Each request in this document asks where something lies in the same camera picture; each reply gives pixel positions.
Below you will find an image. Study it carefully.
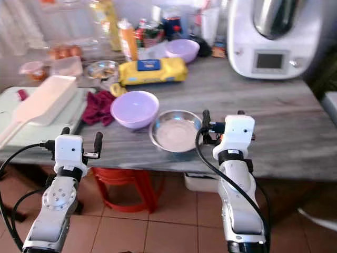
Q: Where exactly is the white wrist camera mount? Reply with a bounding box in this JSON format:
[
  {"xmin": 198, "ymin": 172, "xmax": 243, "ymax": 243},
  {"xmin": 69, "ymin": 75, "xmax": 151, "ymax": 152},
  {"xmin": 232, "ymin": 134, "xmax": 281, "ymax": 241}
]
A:
[
  {"xmin": 213, "ymin": 114, "xmax": 256, "ymax": 154},
  {"xmin": 54, "ymin": 134, "xmax": 85, "ymax": 170}
]

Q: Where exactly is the small steel bowl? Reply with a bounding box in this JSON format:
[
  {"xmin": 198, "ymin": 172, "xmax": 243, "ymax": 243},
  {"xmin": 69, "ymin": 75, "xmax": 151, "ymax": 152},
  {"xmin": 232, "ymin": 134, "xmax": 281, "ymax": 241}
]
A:
[{"xmin": 86, "ymin": 60, "xmax": 120, "ymax": 81}]

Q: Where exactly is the maroon cloth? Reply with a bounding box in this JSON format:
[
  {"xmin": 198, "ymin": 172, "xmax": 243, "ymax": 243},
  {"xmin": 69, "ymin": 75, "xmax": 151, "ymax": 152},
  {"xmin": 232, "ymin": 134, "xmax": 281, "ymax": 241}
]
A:
[{"xmin": 82, "ymin": 90, "xmax": 116, "ymax": 127}]

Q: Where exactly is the orange sauce bottle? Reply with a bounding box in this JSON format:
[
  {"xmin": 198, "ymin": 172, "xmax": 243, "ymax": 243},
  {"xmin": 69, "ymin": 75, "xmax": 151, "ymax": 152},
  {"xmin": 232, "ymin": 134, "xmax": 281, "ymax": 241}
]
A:
[{"xmin": 118, "ymin": 19, "xmax": 138, "ymax": 63}]

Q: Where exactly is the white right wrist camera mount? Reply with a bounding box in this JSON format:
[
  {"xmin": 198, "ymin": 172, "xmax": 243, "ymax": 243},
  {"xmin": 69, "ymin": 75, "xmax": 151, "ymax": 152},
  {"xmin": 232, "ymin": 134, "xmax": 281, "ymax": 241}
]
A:
[{"xmin": 213, "ymin": 114, "xmax": 256, "ymax": 154}]

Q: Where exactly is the red green food packet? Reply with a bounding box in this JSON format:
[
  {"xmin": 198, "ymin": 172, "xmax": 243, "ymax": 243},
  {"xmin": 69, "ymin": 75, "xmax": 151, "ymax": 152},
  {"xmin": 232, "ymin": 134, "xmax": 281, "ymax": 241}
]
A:
[{"xmin": 135, "ymin": 18, "xmax": 164, "ymax": 49}]

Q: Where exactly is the small pink lidded tub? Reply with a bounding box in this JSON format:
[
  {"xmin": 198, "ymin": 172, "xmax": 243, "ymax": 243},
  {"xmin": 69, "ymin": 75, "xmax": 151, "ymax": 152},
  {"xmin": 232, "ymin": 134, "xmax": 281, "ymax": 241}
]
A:
[{"xmin": 19, "ymin": 61, "xmax": 46, "ymax": 82}]

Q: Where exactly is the white food processor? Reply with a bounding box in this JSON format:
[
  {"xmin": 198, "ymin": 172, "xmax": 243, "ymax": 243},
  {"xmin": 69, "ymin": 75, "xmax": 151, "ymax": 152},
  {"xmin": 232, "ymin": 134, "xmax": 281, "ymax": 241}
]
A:
[{"xmin": 226, "ymin": 0, "xmax": 324, "ymax": 80}]

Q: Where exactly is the yellow food bag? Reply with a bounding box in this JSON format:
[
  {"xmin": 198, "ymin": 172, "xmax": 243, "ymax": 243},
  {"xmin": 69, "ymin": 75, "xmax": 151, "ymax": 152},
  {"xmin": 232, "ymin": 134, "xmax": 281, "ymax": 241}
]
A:
[{"xmin": 92, "ymin": 0, "xmax": 121, "ymax": 52}]

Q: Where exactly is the white plastic scoop with handle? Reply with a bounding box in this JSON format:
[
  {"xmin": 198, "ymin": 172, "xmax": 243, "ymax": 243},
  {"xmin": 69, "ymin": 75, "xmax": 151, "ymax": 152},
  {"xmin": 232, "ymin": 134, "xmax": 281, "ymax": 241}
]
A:
[{"xmin": 0, "ymin": 75, "xmax": 78, "ymax": 149}]

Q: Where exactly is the yellow ring handle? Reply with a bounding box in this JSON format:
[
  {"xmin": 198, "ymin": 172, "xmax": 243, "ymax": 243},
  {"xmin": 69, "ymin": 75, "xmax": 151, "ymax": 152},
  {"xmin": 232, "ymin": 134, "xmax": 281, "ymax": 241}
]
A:
[{"xmin": 110, "ymin": 83, "xmax": 127, "ymax": 98}]

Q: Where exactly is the red plastic stool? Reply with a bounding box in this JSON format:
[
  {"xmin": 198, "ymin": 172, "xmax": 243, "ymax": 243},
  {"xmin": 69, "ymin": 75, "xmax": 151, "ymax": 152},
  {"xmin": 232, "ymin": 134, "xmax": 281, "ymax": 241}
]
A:
[{"xmin": 92, "ymin": 168, "xmax": 160, "ymax": 214}]

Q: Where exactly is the pale green tray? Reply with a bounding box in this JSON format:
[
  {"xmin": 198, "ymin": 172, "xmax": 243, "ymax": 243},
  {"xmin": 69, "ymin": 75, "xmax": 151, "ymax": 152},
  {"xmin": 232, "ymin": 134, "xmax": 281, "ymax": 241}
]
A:
[{"xmin": 0, "ymin": 86, "xmax": 90, "ymax": 149}]

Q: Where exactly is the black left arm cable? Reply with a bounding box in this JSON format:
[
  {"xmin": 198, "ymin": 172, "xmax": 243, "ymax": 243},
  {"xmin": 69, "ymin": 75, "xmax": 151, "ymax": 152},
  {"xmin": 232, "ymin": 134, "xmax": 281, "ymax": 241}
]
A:
[{"xmin": 0, "ymin": 140, "xmax": 56, "ymax": 251}]

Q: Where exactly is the white bottle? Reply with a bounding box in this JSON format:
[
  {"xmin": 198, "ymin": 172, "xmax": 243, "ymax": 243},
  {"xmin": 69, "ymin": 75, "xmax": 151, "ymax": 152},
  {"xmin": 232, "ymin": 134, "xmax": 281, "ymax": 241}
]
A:
[{"xmin": 200, "ymin": 6, "xmax": 219, "ymax": 45}]

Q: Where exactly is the yellow kitchen wipes pack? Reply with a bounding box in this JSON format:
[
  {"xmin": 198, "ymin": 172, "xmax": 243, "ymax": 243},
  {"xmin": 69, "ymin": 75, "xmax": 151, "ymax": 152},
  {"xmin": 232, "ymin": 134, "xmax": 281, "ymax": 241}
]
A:
[{"xmin": 118, "ymin": 57, "xmax": 189, "ymax": 86}]

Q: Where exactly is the small purple plastic bowl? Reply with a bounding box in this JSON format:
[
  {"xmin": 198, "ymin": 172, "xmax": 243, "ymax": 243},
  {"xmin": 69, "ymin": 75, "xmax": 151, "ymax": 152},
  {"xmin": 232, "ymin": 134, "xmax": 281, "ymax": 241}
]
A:
[{"xmin": 164, "ymin": 39, "xmax": 201, "ymax": 64}]

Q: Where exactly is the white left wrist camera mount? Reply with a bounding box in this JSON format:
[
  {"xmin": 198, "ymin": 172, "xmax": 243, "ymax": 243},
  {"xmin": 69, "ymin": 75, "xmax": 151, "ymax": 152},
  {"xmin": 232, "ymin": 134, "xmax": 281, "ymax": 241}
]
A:
[{"xmin": 54, "ymin": 134, "xmax": 85, "ymax": 170}]

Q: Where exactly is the large purple plastic bowl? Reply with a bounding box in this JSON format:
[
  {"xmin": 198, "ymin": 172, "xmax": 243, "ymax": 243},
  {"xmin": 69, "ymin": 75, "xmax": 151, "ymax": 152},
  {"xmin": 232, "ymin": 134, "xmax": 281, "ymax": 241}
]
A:
[{"xmin": 111, "ymin": 90, "xmax": 160, "ymax": 130}]

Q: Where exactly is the clear plastic container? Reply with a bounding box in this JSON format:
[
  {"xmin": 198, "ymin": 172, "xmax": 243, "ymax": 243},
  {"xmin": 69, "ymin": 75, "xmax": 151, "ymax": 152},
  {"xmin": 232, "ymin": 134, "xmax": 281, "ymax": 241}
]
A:
[{"xmin": 51, "ymin": 56, "xmax": 84, "ymax": 78}]

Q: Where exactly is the white storage box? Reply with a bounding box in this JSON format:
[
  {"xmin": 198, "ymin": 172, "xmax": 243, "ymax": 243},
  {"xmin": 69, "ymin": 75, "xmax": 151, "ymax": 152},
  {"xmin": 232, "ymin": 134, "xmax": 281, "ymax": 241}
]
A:
[{"xmin": 184, "ymin": 173, "xmax": 222, "ymax": 193}]

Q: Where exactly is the large steel bowl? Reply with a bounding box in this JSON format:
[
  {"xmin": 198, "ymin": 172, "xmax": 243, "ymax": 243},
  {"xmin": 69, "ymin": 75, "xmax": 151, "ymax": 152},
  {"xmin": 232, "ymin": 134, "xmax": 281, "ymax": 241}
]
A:
[{"xmin": 148, "ymin": 110, "xmax": 203, "ymax": 153}]

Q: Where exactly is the black round object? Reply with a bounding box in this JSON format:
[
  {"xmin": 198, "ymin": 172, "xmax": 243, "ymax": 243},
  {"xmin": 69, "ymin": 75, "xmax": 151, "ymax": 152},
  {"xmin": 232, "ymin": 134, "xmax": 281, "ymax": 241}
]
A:
[{"xmin": 190, "ymin": 36, "xmax": 212, "ymax": 57}]

